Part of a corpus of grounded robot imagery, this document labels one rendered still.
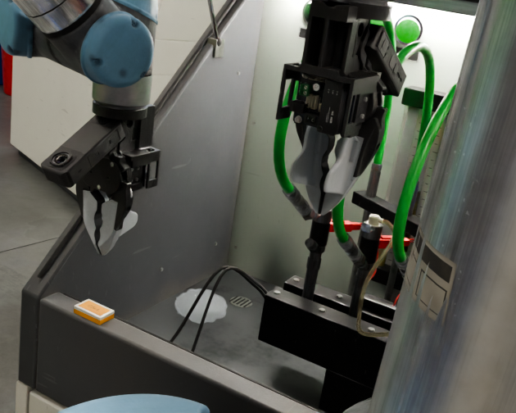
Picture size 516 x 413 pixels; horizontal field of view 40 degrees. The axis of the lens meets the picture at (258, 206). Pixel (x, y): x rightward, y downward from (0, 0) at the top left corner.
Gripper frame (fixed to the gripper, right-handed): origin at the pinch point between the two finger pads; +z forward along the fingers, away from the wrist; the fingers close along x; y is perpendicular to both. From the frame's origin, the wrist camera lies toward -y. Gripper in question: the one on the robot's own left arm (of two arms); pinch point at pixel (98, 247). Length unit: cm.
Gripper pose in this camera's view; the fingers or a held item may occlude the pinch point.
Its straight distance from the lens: 101.3
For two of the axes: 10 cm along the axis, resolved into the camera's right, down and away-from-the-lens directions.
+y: 5.2, -2.2, 8.2
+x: -8.4, -2.9, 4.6
